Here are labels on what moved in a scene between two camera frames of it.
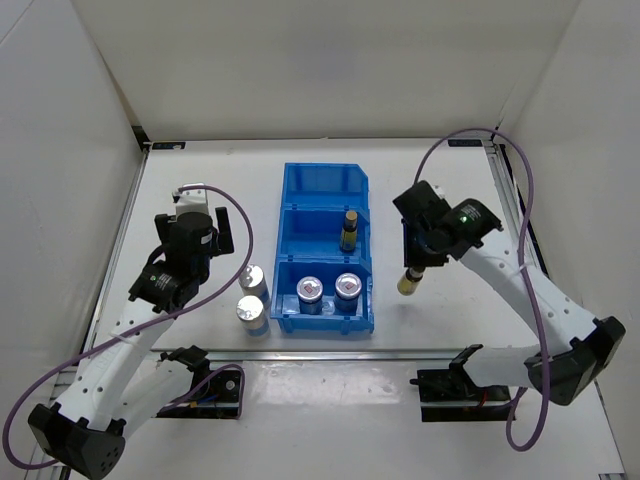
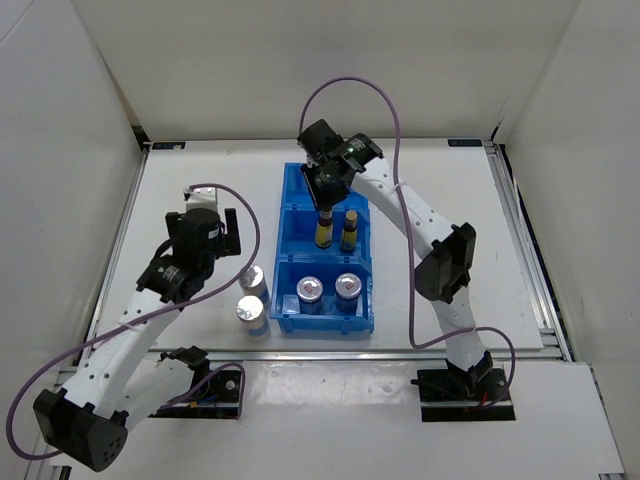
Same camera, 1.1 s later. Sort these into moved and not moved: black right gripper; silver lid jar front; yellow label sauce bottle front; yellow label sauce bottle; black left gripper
Moved: black right gripper; yellow label sauce bottle front
Not moved: yellow label sauce bottle; black left gripper; silver lid jar front
